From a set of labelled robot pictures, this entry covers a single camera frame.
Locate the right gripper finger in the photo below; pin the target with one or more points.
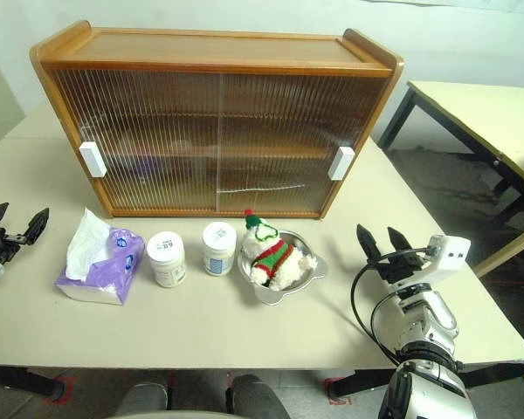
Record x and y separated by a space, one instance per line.
369 246
398 244

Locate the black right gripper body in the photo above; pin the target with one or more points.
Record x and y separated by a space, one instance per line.
397 266

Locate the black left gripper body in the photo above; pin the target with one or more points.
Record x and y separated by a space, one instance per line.
0 244

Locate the purple tissue pack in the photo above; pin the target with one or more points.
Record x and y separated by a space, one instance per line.
113 270

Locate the white plush toy striped sweater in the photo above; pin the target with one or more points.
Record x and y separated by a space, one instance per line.
273 257

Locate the white jar with plain label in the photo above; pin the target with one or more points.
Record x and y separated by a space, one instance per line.
167 262

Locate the white jar with blue label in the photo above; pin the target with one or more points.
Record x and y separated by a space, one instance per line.
218 253

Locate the ribbed glass sliding door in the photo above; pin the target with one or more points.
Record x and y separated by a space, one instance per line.
157 131
279 131

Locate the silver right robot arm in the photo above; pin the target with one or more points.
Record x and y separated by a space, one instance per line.
428 340

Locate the wooden cabinet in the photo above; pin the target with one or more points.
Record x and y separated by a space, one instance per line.
218 48

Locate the metal bowl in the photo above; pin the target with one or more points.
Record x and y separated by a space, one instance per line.
301 283

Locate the beige table with black legs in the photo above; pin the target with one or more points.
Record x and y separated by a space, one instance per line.
484 113

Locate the grey rounded shape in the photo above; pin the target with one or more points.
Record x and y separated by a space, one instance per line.
255 397

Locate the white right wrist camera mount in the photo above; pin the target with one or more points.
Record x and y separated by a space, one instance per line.
445 259

